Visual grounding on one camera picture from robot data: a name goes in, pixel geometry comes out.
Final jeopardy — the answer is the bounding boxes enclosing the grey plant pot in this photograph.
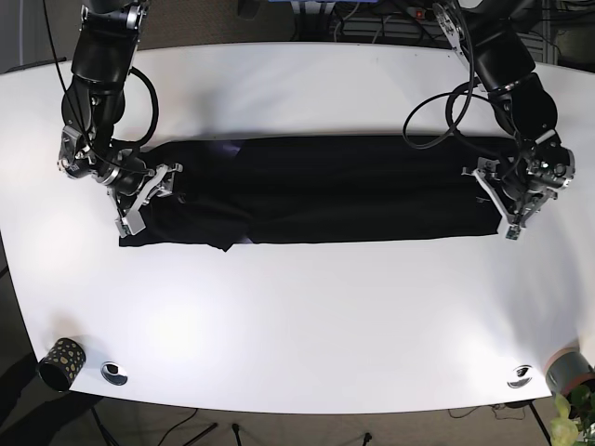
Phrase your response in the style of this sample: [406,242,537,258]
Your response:
[545,348,594,397]

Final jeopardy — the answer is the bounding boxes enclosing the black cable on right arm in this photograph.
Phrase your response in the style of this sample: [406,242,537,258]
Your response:
[41,0,161,159]

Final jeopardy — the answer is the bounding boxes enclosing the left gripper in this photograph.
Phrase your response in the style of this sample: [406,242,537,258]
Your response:
[463,154,574,241]

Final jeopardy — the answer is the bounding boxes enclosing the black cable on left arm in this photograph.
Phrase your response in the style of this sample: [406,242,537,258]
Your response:
[402,78,522,159]

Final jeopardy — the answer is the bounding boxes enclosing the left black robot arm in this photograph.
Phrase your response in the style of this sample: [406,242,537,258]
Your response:
[433,1,575,240]

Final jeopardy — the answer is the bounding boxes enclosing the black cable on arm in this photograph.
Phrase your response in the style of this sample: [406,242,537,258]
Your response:
[41,0,161,159]
[402,78,522,159]

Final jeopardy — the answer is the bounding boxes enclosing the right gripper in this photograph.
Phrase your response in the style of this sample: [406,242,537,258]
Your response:
[104,162,187,238]

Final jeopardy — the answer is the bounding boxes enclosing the right metal table grommet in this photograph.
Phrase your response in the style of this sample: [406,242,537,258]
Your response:
[506,364,534,389]

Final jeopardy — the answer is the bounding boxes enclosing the left metal table grommet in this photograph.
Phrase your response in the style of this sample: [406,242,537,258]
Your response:
[100,361,128,387]

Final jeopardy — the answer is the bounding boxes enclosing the black floral cup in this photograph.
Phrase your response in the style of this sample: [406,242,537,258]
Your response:
[37,338,86,392]

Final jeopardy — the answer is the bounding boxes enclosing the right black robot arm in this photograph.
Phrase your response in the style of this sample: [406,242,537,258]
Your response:
[58,1,183,238]

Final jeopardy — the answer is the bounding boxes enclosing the metal table grommet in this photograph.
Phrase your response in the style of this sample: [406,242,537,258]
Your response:
[100,361,128,387]
[506,364,534,389]

